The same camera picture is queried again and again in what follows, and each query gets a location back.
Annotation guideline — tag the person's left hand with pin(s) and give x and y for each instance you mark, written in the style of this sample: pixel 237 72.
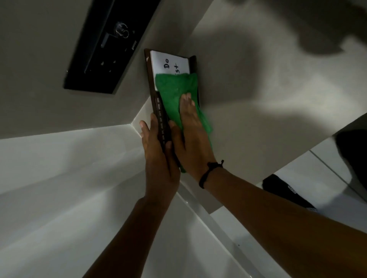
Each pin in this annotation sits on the person's left hand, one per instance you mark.
pixel 159 171

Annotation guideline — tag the white handwritten paper sheet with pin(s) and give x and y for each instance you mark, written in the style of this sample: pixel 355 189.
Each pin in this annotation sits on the white handwritten paper sheet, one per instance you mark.
pixel 163 61

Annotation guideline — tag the person's right thumb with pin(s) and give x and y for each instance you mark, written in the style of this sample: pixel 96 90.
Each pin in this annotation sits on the person's right thumb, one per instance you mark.
pixel 175 134

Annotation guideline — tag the person's left thumb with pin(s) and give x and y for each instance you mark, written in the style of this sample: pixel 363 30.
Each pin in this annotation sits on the person's left thumb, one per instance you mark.
pixel 169 150

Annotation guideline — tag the dark brown calendar frame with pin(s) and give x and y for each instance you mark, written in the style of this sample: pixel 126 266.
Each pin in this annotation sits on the dark brown calendar frame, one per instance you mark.
pixel 152 94

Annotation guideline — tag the person's right hand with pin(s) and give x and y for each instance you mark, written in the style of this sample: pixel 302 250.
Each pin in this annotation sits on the person's right hand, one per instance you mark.
pixel 193 143

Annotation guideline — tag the person's right forearm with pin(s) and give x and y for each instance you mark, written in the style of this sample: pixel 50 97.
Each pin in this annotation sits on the person's right forearm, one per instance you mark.
pixel 286 229

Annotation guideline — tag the black wall switch panel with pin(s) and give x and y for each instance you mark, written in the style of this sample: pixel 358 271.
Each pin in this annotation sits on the black wall switch panel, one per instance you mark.
pixel 114 48

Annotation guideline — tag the person's left forearm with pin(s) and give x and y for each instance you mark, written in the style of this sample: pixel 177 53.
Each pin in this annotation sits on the person's left forearm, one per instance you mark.
pixel 132 243

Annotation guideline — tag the green cleaning cloth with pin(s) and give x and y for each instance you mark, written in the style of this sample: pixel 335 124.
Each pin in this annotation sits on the green cleaning cloth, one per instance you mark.
pixel 170 91

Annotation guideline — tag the metal knob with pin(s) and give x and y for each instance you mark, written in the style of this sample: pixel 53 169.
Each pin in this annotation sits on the metal knob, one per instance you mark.
pixel 121 30

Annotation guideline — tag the black shoe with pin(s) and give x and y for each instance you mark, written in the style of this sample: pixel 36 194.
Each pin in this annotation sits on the black shoe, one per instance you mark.
pixel 283 190

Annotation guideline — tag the black garment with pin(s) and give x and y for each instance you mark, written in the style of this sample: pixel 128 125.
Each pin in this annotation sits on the black garment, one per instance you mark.
pixel 354 157

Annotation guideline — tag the black wrist band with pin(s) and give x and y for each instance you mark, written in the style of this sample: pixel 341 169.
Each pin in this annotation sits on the black wrist band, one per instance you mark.
pixel 207 171

